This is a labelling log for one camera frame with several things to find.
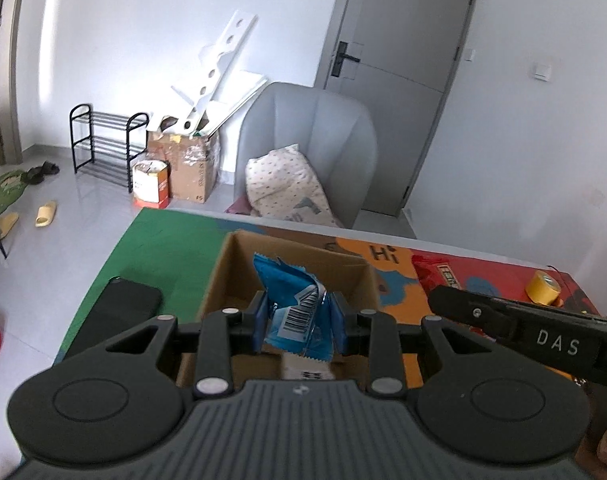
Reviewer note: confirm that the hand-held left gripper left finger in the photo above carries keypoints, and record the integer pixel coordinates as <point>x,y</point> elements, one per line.
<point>261,322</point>

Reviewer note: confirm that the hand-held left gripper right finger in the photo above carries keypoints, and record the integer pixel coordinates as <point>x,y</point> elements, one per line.
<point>339,322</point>

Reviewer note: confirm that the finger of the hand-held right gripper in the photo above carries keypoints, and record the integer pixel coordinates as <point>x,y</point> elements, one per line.
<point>463,307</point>

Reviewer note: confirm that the blue snack packet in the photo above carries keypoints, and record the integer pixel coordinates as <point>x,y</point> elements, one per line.
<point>288,305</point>

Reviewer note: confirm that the red snack packet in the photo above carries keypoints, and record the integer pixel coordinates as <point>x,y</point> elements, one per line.
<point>433,270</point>

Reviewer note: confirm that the yellow tape roll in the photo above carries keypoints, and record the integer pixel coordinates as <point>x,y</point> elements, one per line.
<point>543,287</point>

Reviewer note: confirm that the colourful printed mat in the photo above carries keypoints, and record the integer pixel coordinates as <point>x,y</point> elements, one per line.
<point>173,250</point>

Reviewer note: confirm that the white dotted pillow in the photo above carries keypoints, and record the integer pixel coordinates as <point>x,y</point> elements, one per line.
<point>288,185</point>

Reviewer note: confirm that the black smartphone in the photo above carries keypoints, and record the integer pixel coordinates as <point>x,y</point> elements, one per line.
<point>118,310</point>

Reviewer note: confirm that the taped cardboard box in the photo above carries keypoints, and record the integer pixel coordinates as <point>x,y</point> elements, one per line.
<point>188,170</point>

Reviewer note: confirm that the white and orange bag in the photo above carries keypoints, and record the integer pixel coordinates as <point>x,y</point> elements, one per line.
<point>151,185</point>

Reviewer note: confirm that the grey armchair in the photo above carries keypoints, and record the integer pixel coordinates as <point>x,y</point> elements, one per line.
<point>308,120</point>

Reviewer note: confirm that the grey door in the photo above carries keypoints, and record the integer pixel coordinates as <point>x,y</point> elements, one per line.
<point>398,85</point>

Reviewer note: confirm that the black shoe rack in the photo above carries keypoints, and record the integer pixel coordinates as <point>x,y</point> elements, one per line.
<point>106,150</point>

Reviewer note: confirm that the white flat board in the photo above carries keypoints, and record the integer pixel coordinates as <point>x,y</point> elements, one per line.
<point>243,90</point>

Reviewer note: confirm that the white perforated board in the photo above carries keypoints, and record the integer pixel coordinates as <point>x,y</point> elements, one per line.
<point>218,65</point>

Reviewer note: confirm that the green door mat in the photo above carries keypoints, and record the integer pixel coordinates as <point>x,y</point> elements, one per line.
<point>3,187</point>

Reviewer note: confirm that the white light switch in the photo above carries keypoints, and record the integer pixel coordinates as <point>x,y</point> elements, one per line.
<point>542,72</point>

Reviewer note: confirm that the small white wall switch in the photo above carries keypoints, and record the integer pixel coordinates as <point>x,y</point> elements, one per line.
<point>471,55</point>

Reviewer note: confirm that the grey door frame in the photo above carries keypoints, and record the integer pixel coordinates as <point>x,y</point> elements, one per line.
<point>8,85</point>

